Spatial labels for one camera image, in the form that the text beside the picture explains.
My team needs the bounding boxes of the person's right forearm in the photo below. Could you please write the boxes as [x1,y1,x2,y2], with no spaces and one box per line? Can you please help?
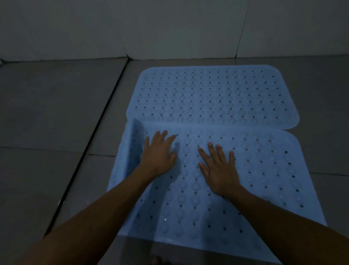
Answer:
[226,187,349,265]

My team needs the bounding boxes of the person's left forearm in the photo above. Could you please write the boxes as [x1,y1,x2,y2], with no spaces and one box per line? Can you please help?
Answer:
[11,166,153,265]

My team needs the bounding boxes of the blue bath mat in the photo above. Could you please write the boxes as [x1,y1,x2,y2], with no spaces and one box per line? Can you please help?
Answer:
[106,118,328,265]
[125,64,300,131]

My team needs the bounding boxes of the person's left hand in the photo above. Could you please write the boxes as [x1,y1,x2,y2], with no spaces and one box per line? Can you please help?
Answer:
[137,130,178,178]

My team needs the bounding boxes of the person's right hand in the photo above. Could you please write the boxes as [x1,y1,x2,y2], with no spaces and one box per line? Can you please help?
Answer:
[197,142,243,197]

